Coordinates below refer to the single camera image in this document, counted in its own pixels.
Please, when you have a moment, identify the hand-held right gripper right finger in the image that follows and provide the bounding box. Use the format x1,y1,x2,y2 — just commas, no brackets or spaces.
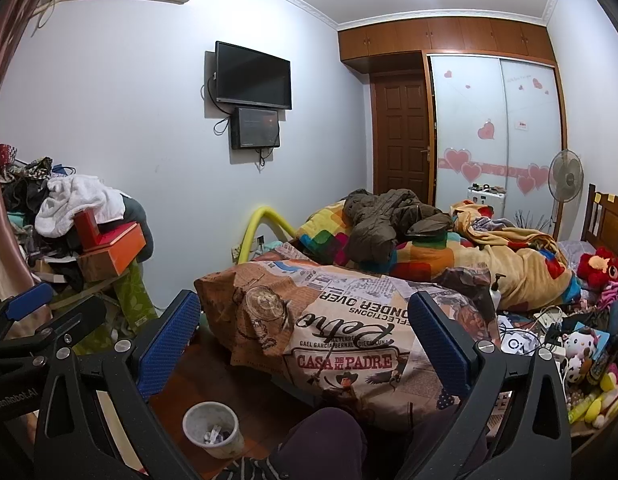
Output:
396,290,572,480

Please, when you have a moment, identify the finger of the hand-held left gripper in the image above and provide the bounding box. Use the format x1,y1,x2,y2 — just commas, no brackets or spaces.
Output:
0,294,107,357
0,282,57,331

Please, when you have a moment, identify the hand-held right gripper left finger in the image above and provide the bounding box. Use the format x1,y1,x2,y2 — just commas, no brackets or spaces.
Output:
34,289,202,480

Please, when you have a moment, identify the white plastic cup bin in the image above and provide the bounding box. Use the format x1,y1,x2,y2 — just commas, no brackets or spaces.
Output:
182,401,246,460

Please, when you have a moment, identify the green leaf print bag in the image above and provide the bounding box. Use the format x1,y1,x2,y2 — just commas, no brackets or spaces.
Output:
54,260,160,356

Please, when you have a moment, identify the brown cardboard box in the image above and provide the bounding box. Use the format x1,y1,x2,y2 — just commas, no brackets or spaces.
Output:
78,250,140,283

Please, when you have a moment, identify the red box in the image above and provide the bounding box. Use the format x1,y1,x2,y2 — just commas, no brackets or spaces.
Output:
74,208,100,248

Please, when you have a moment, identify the orange box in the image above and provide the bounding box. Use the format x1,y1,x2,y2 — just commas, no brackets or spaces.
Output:
81,221,147,266

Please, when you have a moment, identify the white towel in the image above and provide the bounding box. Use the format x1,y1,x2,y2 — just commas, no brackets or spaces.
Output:
34,175,127,238

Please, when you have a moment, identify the yellow cartoon blanket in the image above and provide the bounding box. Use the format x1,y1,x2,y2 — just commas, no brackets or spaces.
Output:
449,200,580,311

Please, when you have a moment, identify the newspaper print blanket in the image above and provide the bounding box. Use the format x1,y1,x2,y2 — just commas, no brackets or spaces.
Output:
194,242,500,433

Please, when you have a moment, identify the brown padded jacket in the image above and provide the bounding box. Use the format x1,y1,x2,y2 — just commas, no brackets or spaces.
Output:
343,188,454,263

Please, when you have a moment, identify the yellow foam tube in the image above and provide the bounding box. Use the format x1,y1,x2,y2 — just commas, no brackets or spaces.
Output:
236,205,297,263

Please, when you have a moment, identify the white cat plush toy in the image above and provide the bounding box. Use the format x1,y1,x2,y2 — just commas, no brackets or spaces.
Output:
562,327,597,361

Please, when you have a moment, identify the small white cabinet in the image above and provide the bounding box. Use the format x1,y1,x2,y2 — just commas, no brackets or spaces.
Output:
466,185,505,211

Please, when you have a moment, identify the person's leg in purple pants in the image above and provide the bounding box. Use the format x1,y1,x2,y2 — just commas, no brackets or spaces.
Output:
276,407,370,480

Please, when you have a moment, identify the grey striped cloth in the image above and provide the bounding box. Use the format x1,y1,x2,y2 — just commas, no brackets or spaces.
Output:
221,455,300,480

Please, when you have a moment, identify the colourful patchwork quilt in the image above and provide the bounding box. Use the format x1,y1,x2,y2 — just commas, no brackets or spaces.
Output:
294,200,490,281

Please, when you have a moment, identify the yellow plush toy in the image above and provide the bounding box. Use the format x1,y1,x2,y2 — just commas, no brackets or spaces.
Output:
569,390,615,426

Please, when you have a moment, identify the red plush toy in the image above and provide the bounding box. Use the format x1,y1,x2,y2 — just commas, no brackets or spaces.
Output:
576,246,618,291

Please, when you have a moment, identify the brown wooden door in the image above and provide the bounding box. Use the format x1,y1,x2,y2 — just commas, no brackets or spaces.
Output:
371,72,435,206

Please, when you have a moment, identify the standing electric fan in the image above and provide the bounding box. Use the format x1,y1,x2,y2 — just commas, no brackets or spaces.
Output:
548,149,585,238

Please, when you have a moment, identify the wooden bed headboard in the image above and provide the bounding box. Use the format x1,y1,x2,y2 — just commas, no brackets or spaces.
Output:
579,183,618,261

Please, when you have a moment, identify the white wardrobe with pink hearts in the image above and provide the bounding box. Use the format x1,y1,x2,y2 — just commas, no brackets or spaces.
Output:
426,50,565,231

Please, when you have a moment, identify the wooden overhead cabinet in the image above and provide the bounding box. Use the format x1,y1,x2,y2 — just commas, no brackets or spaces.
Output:
337,16,557,73

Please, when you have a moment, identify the wall mounted black television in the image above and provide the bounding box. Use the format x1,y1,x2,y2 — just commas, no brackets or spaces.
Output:
214,41,293,111

